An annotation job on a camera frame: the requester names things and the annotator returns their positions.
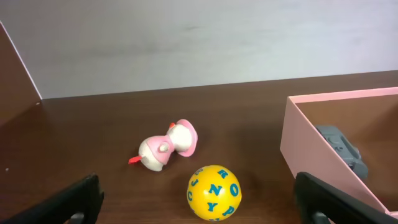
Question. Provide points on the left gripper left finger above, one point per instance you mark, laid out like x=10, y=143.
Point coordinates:
x=83, y=199

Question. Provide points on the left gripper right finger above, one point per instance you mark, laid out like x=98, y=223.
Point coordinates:
x=320, y=202

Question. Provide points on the grey yellow toy truck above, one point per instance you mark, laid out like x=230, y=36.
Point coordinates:
x=349, y=153

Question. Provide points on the pink cardboard box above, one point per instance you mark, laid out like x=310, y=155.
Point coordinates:
x=368, y=119

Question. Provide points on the yellow letter ball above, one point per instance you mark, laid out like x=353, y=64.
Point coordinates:
x=213, y=193

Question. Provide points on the pink white toy duck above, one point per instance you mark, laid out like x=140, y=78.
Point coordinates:
x=154, y=152

